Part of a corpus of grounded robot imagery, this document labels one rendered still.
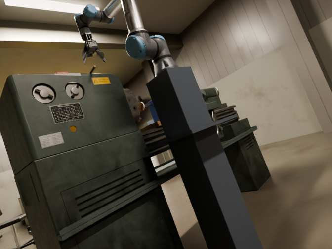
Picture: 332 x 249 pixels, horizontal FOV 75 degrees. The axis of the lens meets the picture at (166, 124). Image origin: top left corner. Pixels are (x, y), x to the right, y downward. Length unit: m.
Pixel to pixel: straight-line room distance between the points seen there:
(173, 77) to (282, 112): 3.53
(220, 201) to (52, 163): 0.81
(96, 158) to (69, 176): 0.15
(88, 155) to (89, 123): 0.17
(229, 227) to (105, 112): 0.88
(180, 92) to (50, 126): 0.65
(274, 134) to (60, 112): 4.07
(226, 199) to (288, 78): 3.45
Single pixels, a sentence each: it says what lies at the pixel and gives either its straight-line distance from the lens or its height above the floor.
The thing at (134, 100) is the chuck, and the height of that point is 1.09.
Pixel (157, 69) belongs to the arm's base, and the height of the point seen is 1.14.
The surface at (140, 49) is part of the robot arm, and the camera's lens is 1.18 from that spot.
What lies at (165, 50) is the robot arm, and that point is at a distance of 1.30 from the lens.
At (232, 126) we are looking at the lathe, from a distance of 2.23.
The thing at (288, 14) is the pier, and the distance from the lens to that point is 4.21.
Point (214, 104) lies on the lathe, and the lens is 1.98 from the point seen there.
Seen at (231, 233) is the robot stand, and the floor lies 0.21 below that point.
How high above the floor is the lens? 0.74
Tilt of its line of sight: 4 degrees up
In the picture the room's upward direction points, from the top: 21 degrees counter-clockwise
